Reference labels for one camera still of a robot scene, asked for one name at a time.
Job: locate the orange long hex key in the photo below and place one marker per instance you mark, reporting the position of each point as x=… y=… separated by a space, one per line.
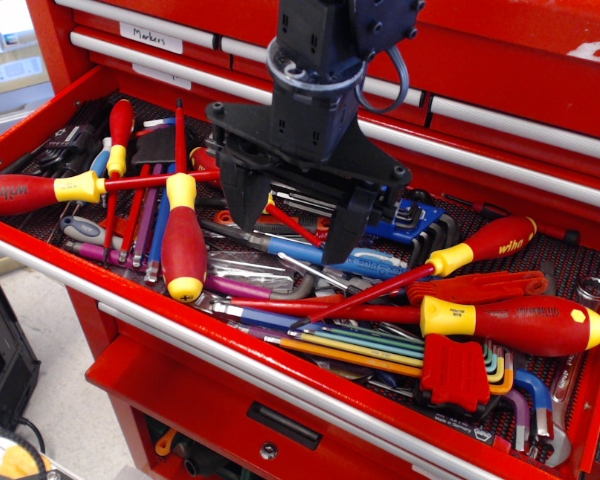
x=500 y=383

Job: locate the black box on floor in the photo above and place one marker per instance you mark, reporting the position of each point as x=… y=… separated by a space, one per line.
x=19 y=367

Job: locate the blue large hex key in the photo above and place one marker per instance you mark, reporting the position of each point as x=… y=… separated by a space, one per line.
x=541 y=399

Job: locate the large red yellow screwdriver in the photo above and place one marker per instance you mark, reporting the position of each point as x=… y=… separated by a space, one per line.
x=538 y=325

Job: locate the red yellow screwdriver far left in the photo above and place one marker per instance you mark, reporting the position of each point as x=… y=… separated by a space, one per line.
x=20 y=194

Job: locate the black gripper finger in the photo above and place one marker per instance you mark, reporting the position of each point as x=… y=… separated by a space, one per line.
x=246 y=186
x=353 y=213

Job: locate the chrome socket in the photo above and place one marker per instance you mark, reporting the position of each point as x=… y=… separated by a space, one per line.
x=588 y=292

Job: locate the blue hex key holder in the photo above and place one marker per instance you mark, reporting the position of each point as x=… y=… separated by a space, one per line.
x=424 y=227

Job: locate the small red yellow screwdriver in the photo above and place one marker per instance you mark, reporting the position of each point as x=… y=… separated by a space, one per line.
x=121 y=123

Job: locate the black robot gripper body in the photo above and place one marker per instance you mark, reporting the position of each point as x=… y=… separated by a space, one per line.
x=311 y=130

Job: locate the red hex key holder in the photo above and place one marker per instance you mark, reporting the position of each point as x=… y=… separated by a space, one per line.
x=454 y=373

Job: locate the purple large hex key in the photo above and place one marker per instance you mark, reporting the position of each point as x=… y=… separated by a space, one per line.
x=522 y=418

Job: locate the grey handled tool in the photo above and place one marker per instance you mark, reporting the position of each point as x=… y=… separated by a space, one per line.
x=82 y=230

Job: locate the chrome adjustable wrench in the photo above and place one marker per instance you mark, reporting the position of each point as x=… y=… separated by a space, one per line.
x=562 y=389

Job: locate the red yellow wiha screwdriver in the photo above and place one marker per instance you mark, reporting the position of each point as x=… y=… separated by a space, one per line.
x=498 y=239

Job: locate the red yellow phillips screwdriver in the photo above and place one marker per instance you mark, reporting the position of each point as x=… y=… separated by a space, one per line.
x=184 y=258

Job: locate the red yellow screwdriver centre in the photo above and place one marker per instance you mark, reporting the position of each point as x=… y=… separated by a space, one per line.
x=272 y=219

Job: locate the black torx key holder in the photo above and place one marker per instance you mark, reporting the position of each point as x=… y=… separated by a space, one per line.
x=68 y=152

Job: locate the white markers label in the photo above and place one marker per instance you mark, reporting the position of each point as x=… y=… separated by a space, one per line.
x=151 y=37

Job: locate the purple long hex key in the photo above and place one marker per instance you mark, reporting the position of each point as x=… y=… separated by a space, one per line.
x=231 y=282

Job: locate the red tool chest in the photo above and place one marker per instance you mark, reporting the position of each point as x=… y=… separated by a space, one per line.
x=504 y=107

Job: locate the red plastic key holder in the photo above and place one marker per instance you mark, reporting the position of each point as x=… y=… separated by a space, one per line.
x=480 y=288

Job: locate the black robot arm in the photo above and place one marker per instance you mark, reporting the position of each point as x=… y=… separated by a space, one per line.
x=341 y=38

